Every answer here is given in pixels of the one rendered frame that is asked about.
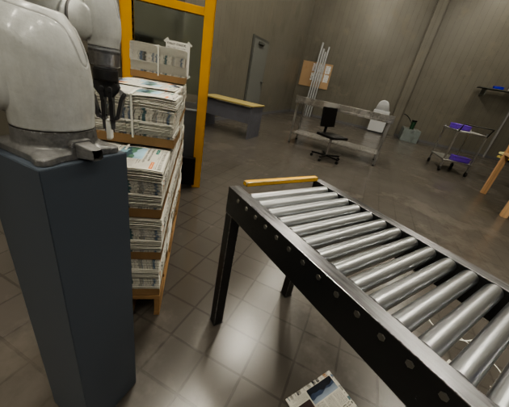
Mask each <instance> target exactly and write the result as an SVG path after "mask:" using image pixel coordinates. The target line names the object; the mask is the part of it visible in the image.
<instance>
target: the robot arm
mask: <svg viewBox="0 0 509 407"><path fill-rule="evenodd" d="M81 40H85V41H87V43H88V46H87V47H88V53H89V60H88V56H87V55H86V50H85V48H84V46H83V44H82V41H81ZM120 42H121V21H120V11H119V7H118V3H117V1H116V0H0V111H4V112H5V113H6V118H7V121H8V127H9V133H10V134H9V135H3V136H0V149H3V150H6V151H7V152H9V153H13V154H14V155H16V156H18V157H21V158H23V159H25V160H28V161H30V162H31V163H32V164H33V165H34V166H36V167H50V166H55V165H57V164H61V163H64V162H71V161H75V160H79V159H84V160H89V161H99V160H102V159H103V155H104V154H112V153H118V152H119V150H118V146H117V145H114V144H111V143H108V142H106V141H102V140H100V139H99V138H98V137H97V132H96V127H95V115H96V116H97V117H99V118H101V119H102V120H103V128H105V129H106V131H107V139H108V140H111V139H113V138H114V135H113V130H115V129H116V120H119V119H120V118H121V115H122V111H123V107H124V101H125V99H126V97H127V96H128V93H127V92H124V91H122V90H121V89H120V84H119V72H118V70H117V69H118V68H120ZM89 62H90V63H91V64H93V65H95V66H93V67H92V70H93V79H94V81H93V79H92V74H91V69H90V63H89ZM95 89H96V91H97V92H98V93H99V97H100V101H101V110H100V107H99V102H98V99H97V97H96V94H95ZM119 92H120V100H119V103H118V107H117V112H116V109H115V96H116V95H117V94H118V93H119ZM107 97H108V101H109V111H110V119H108V117H107Z"/></svg>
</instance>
